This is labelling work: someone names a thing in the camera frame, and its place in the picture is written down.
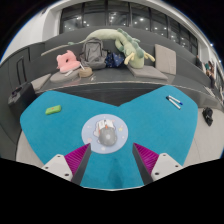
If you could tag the square grey seat cushion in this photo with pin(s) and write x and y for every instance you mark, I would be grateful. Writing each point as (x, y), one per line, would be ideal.
(40, 81)
(165, 59)
(146, 72)

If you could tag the grey and white computer mouse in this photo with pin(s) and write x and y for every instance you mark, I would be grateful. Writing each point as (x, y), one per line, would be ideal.
(106, 136)

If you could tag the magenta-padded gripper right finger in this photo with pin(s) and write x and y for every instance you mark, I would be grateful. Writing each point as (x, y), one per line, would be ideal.
(165, 164)

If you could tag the dark blue patterned bag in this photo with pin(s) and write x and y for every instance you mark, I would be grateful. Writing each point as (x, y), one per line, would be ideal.
(115, 60)

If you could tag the person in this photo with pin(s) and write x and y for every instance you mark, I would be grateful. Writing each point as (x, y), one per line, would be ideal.
(211, 73)

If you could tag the round pale-blue cartoon mouse pad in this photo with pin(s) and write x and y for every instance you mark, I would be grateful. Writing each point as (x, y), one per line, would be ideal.
(120, 136)

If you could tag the pink plush pillow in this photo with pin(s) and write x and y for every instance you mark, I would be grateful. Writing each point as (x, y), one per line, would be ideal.
(66, 62)

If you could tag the green eraser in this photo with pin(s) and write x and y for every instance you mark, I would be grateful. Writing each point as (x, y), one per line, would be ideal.
(53, 110)

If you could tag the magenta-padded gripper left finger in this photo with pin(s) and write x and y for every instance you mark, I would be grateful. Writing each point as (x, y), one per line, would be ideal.
(56, 164)

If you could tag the black suitcase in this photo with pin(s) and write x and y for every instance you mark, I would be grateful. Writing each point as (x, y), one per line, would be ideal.
(21, 96)

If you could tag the grey backpack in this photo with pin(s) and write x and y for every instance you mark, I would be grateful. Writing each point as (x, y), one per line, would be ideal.
(93, 53)

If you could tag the beige round tape roll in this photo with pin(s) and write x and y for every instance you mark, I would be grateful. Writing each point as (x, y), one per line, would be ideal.
(85, 72)

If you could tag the green plush dragon toy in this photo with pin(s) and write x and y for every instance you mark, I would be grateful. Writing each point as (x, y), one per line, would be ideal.
(131, 46)

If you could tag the black bag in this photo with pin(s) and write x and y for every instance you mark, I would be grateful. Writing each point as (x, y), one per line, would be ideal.
(208, 116)

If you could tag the white marker with black cap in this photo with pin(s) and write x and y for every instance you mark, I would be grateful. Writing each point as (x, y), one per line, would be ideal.
(173, 103)

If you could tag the white marker with blue cap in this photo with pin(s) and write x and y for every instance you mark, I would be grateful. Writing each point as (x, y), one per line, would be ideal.
(175, 100)

